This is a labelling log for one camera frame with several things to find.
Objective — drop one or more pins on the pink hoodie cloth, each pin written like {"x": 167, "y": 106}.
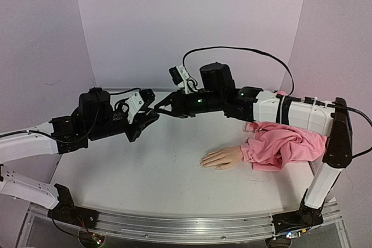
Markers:
{"x": 272, "y": 145}

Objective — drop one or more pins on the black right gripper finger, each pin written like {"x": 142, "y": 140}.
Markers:
{"x": 171, "y": 113}
{"x": 173, "y": 99}

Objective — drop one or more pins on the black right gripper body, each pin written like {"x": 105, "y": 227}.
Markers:
{"x": 175, "y": 104}

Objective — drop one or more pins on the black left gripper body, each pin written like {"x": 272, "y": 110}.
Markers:
{"x": 103, "y": 130}

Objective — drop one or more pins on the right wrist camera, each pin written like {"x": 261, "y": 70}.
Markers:
{"x": 183, "y": 80}

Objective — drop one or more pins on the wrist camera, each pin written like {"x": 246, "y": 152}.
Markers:
{"x": 138, "y": 101}
{"x": 183, "y": 80}

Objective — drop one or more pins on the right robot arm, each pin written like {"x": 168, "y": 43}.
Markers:
{"x": 329, "y": 119}

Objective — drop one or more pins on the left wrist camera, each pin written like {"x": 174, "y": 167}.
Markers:
{"x": 138, "y": 101}

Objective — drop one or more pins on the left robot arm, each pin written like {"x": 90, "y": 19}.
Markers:
{"x": 93, "y": 119}

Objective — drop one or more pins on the mannequin hand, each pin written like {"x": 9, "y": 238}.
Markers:
{"x": 223, "y": 159}

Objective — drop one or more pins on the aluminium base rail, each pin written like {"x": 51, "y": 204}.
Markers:
{"x": 71, "y": 226}

